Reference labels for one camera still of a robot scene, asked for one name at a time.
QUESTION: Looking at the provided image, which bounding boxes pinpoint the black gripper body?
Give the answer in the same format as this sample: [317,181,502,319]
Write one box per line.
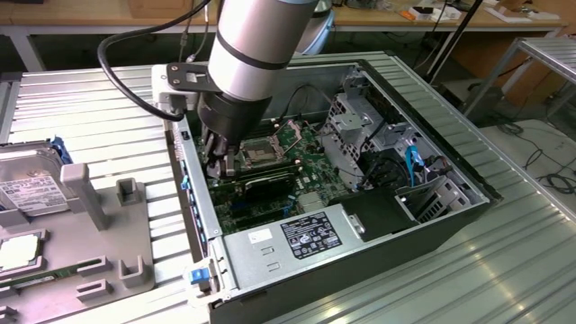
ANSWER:
[197,92,273,146]

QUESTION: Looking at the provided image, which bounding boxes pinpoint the black Nvidia graphics card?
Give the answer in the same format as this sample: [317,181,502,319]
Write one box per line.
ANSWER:
[209,171,293,203]

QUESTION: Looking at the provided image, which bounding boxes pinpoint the CPU socket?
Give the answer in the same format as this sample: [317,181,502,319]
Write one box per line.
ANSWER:
[237,138,282,168]

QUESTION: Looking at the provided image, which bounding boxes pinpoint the metal socket cover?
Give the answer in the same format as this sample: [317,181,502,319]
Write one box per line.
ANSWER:
[271,119,311,153]

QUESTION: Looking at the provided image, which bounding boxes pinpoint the green motherboard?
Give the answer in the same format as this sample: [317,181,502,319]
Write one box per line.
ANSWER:
[191,116,355,236]

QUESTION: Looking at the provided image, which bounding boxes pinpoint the silver chipset heatsink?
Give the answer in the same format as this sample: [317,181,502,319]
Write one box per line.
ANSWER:
[295,194,322,209]

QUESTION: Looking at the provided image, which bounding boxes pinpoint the perforated metal disk bay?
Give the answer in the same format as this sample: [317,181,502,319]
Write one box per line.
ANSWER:
[322,92,405,190]

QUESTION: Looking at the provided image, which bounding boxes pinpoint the grey power supply unit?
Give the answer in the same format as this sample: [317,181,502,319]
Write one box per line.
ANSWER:
[222,202,374,292]

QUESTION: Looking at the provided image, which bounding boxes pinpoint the blue disk carrier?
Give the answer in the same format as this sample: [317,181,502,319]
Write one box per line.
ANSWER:
[46,136,73,167]

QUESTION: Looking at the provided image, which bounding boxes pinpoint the blue case latch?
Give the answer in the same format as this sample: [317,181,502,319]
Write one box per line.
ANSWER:
[187,268,213,285]

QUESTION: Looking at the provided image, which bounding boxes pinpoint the black plastic shroud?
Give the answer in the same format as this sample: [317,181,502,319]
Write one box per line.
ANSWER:
[338,188,419,242]

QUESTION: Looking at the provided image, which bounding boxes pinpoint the grey parts rack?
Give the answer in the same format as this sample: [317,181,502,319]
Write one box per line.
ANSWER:
[0,161,155,324]

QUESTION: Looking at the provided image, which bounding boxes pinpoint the silver hard disk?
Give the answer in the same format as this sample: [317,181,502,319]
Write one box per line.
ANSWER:
[0,141,67,217]

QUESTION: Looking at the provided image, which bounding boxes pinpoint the wooden desk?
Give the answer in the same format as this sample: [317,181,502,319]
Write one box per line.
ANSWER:
[0,0,566,34]

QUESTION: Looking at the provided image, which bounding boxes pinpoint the silver drive cage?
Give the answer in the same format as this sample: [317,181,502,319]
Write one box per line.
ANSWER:
[393,175,474,224]

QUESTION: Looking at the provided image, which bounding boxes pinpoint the open black PC case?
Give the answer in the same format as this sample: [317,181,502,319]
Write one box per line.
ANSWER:
[154,50,505,324]

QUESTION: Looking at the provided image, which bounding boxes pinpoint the silver CPU chip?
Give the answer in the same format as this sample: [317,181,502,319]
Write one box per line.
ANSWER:
[0,234,43,271]

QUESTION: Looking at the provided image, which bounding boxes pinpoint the orange white box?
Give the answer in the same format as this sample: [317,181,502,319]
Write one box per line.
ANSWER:
[399,5,463,23]

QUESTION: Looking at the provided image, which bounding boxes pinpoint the green RAM stick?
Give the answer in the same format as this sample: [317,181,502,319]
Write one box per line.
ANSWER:
[0,266,62,291]

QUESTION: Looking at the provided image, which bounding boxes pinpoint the black stand pole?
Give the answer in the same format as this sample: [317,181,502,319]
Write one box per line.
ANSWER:
[425,0,482,84]

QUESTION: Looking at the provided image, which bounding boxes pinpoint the brown cardboard box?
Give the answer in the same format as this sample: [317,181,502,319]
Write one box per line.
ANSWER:
[449,32,563,102]

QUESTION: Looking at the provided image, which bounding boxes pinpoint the black looped case wire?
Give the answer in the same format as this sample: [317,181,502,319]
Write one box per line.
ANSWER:
[286,84,325,119]

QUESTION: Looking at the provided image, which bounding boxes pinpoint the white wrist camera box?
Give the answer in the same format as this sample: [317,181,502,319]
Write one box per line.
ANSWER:
[150,62,223,113]

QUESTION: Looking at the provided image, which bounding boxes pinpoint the grey hanging cable with plug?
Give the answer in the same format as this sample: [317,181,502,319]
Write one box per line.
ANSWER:
[186,6,210,63]

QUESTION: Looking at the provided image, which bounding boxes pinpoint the thick black camera cable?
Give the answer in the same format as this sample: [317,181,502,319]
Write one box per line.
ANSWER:
[97,0,211,122]

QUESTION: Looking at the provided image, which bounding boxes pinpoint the blue disk wire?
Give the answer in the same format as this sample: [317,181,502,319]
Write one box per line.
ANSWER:
[403,144,426,188]

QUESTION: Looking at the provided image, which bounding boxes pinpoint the black floor cables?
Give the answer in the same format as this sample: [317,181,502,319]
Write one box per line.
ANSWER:
[502,121,576,195]

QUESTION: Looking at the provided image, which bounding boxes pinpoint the metal slat frame table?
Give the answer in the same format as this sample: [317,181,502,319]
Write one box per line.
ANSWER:
[462,36,576,116]

